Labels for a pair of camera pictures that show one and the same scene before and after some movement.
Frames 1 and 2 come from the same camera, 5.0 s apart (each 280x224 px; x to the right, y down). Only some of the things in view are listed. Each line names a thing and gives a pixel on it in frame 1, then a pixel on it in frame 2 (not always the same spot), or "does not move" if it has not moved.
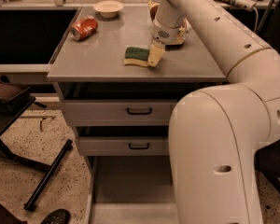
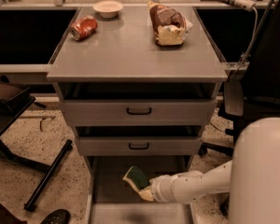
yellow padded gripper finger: (156, 52) → (147, 194)
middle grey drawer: (123, 146) does not move
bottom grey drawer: (131, 189) does not move
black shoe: (58, 217) does not move
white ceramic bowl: (108, 8) does not move
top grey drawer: (119, 112) does not move
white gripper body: (167, 35) → (161, 187)
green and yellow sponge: (136, 56) → (136, 177)
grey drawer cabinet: (122, 105) does not move
